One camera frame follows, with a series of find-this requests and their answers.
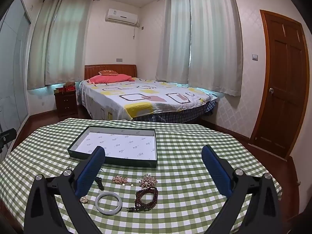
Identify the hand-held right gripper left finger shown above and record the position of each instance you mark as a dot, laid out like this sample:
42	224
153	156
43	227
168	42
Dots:
89	173

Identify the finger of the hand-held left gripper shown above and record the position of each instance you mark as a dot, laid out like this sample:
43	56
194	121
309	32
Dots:
8	135

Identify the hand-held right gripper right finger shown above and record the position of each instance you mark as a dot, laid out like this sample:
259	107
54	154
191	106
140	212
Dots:
218	173

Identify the pearl cluster ornament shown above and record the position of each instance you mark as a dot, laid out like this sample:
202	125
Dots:
84	199

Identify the white jade bangle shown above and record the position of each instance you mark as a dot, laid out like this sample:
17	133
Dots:
108	193

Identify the small gold bead brooch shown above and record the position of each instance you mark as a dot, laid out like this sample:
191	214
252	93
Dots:
120	180

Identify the dark green jewelry tray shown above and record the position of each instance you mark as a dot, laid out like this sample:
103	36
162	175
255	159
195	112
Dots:
121	139

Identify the large gold pearl brooch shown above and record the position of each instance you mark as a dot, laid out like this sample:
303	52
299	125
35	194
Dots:
147	181

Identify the black tassel charm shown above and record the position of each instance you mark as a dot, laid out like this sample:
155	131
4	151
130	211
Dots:
100	184

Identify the green checked tablecloth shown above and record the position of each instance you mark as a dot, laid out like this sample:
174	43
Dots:
182	175

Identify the dark wooden nightstand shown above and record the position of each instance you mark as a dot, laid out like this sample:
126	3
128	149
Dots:
65	103

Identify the frosted glass wardrobe door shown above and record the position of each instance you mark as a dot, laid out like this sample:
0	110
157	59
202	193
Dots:
12	65

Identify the red box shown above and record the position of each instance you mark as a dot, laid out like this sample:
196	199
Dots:
69	89

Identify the brown plush toy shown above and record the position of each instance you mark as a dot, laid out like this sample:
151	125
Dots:
69	84

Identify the white curtain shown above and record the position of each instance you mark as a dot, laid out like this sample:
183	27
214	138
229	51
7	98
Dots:
173	36
214	41
68	41
36	53

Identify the patterned white bedsheet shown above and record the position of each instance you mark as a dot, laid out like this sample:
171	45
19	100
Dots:
146	97

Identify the pink pillow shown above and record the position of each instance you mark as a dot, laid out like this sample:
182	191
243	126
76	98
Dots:
109	78

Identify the orange cushion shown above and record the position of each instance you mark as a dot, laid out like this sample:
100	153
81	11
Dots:
107	72

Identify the wooden bed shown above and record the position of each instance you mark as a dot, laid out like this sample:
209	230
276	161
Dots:
109	68

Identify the brown wooden door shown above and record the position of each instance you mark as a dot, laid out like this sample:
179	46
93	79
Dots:
282	78

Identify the white air conditioner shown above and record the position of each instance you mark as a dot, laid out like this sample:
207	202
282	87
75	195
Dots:
120	16

